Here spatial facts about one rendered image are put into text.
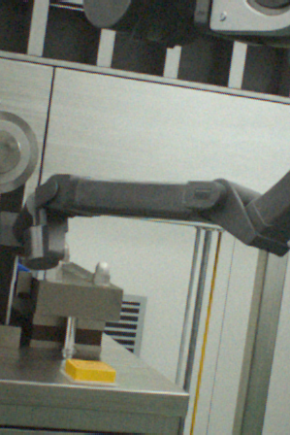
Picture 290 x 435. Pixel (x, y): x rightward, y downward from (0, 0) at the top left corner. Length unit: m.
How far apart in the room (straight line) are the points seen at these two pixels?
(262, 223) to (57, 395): 0.50
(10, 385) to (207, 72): 1.05
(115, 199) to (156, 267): 3.22
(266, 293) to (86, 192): 1.04
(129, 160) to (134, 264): 2.50
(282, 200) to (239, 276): 3.60
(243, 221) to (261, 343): 1.28
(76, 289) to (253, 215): 0.62
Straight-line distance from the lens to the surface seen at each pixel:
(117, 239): 4.92
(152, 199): 1.72
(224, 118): 2.55
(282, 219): 1.54
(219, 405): 5.21
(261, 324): 2.80
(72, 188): 1.86
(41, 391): 1.85
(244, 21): 0.95
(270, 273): 2.79
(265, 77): 2.67
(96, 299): 2.11
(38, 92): 2.43
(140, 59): 2.56
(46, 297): 2.08
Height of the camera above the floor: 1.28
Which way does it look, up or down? 3 degrees down
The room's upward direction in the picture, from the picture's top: 8 degrees clockwise
